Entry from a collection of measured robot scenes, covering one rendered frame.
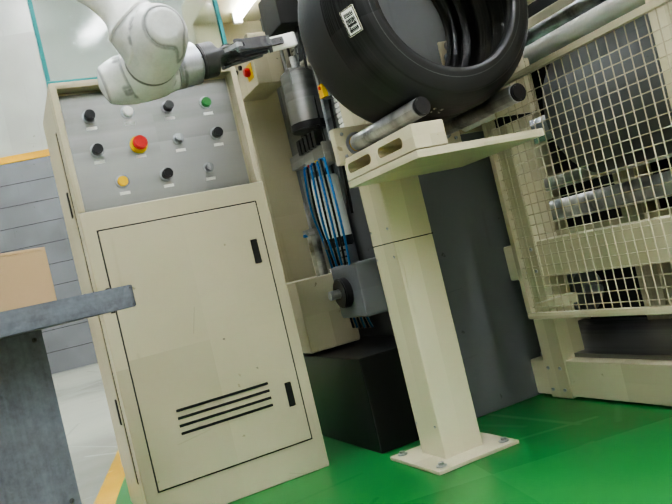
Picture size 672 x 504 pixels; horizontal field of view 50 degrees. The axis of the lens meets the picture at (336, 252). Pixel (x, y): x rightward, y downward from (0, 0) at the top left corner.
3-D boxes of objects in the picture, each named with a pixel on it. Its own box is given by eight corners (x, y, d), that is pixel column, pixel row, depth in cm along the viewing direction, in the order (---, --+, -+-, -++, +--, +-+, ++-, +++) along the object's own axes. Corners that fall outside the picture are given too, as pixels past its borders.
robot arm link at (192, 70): (161, 55, 155) (186, 49, 158) (176, 95, 155) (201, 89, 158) (169, 40, 147) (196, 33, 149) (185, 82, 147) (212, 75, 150)
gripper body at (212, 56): (196, 38, 150) (236, 29, 153) (187, 53, 157) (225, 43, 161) (209, 72, 150) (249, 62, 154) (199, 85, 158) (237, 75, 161)
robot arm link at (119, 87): (177, 101, 156) (189, 78, 144) (107, 120, 149) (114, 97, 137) (158, 55, 156) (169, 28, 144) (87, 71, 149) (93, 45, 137)
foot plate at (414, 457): (390, 460, 211) (388, 452, 211) (464, 431, 223) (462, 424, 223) (439, 475, 187) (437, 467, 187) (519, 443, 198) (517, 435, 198)
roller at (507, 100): (432, 131, 204) (438, 118, 205) (444, 140, 205) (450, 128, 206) (509, 93, 172) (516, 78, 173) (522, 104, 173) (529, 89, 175)
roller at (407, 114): (345, 146, 192) (352, 132, 193) (359, 155, 193) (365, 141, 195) (411, 108, 160) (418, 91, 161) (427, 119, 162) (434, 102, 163)
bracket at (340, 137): (336, 166, 193) (328, 131, 193) (457, 145, 210) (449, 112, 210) (341, 164, 190) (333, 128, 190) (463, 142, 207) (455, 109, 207)
